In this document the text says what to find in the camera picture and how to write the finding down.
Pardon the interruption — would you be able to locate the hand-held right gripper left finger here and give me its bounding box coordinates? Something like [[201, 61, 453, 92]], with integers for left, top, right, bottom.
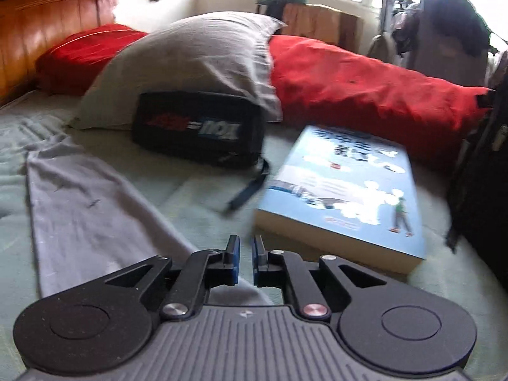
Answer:
[[104, 234, 241, 321]]

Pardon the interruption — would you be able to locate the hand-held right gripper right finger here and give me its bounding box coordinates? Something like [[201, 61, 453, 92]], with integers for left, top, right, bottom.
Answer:
[[253, 235, 387, 321]]

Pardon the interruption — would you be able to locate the light grey shirt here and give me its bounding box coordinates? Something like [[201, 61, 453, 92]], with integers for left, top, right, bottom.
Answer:
[[26, 133, 286, 306]]

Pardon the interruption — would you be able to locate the metal clothes rack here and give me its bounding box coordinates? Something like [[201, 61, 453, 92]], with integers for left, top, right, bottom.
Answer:
[[365, 0, 422, 73]]

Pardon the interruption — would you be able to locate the green plaid bed blanket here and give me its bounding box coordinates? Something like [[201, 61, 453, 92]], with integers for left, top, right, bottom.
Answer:
[[0, 87, 508, 381]]

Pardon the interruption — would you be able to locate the blue paperback book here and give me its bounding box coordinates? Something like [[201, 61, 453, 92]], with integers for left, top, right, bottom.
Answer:
[[254, 125, 427, 275]]

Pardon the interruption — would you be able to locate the black zip pouch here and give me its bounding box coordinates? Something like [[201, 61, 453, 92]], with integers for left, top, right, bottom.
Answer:
[[132, 92, 271, 217]]

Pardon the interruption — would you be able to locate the red quilt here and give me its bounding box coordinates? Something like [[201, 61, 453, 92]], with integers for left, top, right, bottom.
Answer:
[[268, 35, 497, 159]]

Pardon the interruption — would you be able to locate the grey pillow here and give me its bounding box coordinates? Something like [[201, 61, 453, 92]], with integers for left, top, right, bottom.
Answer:
[[67, 11, 287, 130]]

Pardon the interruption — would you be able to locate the black backpack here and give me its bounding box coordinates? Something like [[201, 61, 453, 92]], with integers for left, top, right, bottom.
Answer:
[[446, 87, 508, 298]]

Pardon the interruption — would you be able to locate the brown cardboard box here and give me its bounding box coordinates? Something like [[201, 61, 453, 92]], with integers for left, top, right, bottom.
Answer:
[[283, 3, 364, 46]]

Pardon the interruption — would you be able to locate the red blanket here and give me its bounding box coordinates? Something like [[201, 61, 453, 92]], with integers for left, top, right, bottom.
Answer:
[[35, 24, 149, 96]]

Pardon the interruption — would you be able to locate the grey hanging garment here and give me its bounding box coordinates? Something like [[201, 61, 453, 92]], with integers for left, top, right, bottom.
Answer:
[[413, 0, 488, 79]]

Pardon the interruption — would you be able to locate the wooden headboard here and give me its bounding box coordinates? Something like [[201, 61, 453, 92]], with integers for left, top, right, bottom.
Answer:
[[0, 0, 116, 106]]

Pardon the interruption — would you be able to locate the black jacket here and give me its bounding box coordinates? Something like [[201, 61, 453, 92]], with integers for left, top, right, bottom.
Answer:
[[426, 0, 493, 57]]

